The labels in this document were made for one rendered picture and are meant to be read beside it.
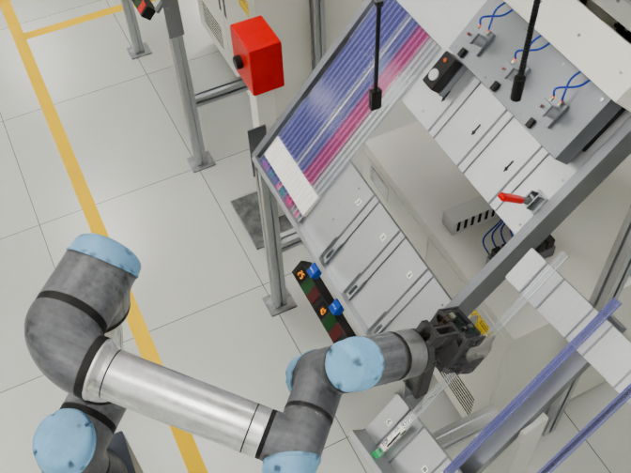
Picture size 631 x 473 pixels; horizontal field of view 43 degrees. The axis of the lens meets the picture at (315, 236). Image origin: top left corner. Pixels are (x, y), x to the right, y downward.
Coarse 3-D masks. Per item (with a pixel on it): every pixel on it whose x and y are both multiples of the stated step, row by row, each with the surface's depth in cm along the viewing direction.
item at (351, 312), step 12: (264, 168) 194; (276, 192) 188; (288, 216) 184; (300, 228) 181; (312, 240) 180; (312, 252) 177; (324, 264) 175; (324, 276) 173; (336, 288) 170; (348, 300) 169; (348, 312) 167; (360, 324) 165
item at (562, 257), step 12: (564, 252) 131; (552, 264) 132; (540, 276) 132; (528, 288) 133; (540, 288) 133; (516, 300) 134; (528, 300) 134; (516, 312) 134; (504, 324) 135; (444, 384) 140; (432, 396) 141; (420, 408) 142; (408, 420) 143
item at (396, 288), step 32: (352, 192) 174; (320, 224) 179; (352, 224) 173; (384, 224) 167; (352, 256) 171; (384, 256) 165; (416, 256) 160; (352, 288) 170; (384, 288) 164; (416, 288) 158; (384, 320) 163; (416, 320) 157
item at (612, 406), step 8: (624, 392) 123; (616, 400) 124; (624, 400) 123; (608, 408) 124; (616, 408) 124; (600, 416) 125; (608, 416) 124; (592, 424) 126; (600, 424) 125; (584, 432) 126; (592, 432) 125; (576, 440) 127; (584, 440) 126; (568, 448) 127; (576, 448) 127; (560, 456) 128; (552, 464) 128; (560, 464) 128; (544, 472) 129
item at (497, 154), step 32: (416, 0) 170; (448, 0) 164; (480, 0) 158; (448, 32) 163; (416, 96) 166; (448, 96) 160; (480, 96) 155; (448, 128) 159; (480, 128) 154; (512, 128) 149; (608, 128) 136; (480, 160) 152; (512, 160) 148; (544, 160) 143; (576, 160) 139; (480, 192) 151; (512, 192) 146; (544, 192) 142; (512, 224) 146
